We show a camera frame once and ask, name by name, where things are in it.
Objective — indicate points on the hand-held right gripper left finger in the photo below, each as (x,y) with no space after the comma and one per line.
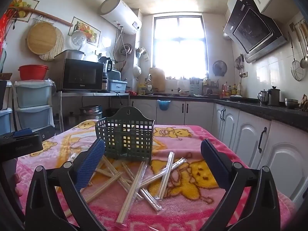
(90,166)

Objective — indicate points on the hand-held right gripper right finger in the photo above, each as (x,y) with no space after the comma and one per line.
(215,166)

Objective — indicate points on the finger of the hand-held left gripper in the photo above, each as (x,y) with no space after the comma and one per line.
(22,132)

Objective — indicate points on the green plastic utensil basket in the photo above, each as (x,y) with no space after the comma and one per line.
(125,146)

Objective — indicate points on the pile of plastic-wrapped chopsticks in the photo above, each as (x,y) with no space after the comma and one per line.
(131,192)

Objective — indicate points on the person's left hand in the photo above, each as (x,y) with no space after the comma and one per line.
(16,184)

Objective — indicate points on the blue plastic drawer tower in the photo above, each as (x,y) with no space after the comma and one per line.
(33,96)
(6,122)

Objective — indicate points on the white kitchen cabinets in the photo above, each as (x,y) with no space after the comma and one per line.
(245,134)

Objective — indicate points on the small lidded steel pot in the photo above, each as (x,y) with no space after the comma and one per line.
(73,119)

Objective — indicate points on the pink printed blanket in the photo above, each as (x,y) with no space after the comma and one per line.
(182,204)

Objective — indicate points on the stacked steel pots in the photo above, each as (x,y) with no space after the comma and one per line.
(90,114)

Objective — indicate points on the red plastic basin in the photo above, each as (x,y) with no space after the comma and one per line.
(33,73)

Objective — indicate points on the black gas stove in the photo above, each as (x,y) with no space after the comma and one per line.
(243,99)

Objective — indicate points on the steel shelf table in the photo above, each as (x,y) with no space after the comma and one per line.
(91,93)

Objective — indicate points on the row of sauce bottles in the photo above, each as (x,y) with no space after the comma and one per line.
(231,90)

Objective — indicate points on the teal knife block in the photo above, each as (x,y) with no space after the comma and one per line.
(195,89)

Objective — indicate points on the bowl of food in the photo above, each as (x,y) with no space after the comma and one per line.
(184,92)

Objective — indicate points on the blue hanging bin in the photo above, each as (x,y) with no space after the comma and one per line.
(163,105)

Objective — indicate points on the black microwave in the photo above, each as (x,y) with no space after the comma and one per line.
(81,74)

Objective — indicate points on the glass french press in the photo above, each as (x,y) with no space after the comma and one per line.
(264,97)

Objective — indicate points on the grey-blue lidded crate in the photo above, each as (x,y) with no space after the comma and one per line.
(117,85)

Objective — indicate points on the black kitchen countertop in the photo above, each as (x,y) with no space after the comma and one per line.
(284,115)

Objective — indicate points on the woven straw mat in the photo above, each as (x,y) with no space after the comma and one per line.
(59,50)

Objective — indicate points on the steel kettle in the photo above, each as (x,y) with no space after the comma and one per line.
(273,97)

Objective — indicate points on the large steel pot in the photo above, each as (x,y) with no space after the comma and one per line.
(71,54)

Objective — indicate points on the yellow food package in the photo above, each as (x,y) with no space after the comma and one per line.
(143,88)

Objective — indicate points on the pale blue plastic box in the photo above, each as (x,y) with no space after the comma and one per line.
(115,74)

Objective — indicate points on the round bamboo tray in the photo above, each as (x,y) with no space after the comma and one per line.
(41,38)

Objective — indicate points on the steel bowl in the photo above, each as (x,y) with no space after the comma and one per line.
(291,103)

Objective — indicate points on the black electric kettle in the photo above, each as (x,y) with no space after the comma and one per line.
(105,65)

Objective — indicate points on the large plastic jug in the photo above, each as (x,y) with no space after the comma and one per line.
(157,79)

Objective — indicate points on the hanging kitchen tools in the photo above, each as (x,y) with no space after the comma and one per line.
(240,63)

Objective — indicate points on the red net bag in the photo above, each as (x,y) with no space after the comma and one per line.
(6,28)

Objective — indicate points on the white round hanging utensil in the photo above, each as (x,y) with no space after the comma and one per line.
(137,71)

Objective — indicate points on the white pot lid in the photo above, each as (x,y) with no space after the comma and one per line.
(79,40)

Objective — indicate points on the ginger root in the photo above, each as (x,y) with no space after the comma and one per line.
(304,104)

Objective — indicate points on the wooden pole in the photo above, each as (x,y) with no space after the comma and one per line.
(48,15)

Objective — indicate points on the kitchen window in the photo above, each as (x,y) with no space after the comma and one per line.
(180,48)

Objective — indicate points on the steel slotted ladle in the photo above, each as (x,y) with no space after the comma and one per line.
(304,62)

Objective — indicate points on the black range hood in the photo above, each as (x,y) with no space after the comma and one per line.
(252,31)

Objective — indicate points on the white water heater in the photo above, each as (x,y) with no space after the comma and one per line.
(119,14)

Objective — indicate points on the wall outlet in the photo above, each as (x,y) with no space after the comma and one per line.
(244,74)

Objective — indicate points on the small black wall fan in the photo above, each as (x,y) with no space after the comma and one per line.
(219,68)

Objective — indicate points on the fruit wall poster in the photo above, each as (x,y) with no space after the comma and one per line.
(91,32)
(24,4)

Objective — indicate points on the wall utensil rail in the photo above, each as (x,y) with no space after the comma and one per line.
(292,27)

